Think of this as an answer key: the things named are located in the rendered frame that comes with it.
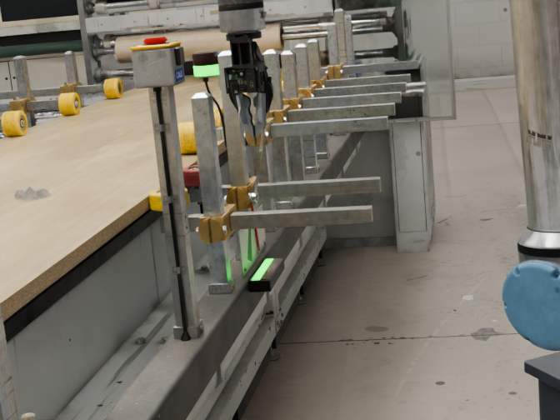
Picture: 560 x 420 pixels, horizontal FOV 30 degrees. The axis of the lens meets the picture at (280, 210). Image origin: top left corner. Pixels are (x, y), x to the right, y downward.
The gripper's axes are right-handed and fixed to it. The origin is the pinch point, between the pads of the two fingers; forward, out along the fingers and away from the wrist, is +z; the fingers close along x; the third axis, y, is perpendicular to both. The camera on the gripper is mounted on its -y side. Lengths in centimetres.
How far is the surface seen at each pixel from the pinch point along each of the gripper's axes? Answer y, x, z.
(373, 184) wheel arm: -17.5, 21.6, 16.2
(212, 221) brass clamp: 14.5, -7.1, 15.3
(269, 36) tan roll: -270, -48, -4
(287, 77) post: -88, -8, -2
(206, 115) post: 11.7, -6.8, -5.2
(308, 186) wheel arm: -17.5, 7.1, 15.8
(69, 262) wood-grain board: 51, -22, 12
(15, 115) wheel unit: -96, -97, 4
